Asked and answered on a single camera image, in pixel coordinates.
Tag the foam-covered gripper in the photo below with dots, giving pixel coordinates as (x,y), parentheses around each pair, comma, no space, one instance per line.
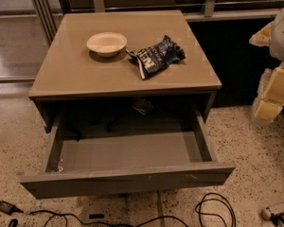
(283,37)

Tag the grey top drawer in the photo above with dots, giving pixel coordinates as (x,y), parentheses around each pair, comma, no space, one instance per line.
(135,153)

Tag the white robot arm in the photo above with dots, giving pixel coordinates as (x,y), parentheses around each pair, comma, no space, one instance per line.
(276,46)

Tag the grey cabinet with tan top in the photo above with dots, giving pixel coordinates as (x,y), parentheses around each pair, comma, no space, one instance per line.
(71,71)

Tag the small packet inside drawer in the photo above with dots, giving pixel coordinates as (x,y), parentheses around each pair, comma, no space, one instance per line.
(143,106)

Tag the blue crumpled snack bag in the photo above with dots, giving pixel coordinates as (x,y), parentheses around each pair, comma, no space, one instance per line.
(158,57)

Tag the white bowl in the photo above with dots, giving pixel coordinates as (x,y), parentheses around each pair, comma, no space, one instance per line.
(107,44)

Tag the white power strip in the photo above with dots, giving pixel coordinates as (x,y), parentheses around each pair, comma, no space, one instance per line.
(273,211)

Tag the black power adapter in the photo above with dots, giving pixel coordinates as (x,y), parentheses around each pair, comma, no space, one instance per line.
(8,208)

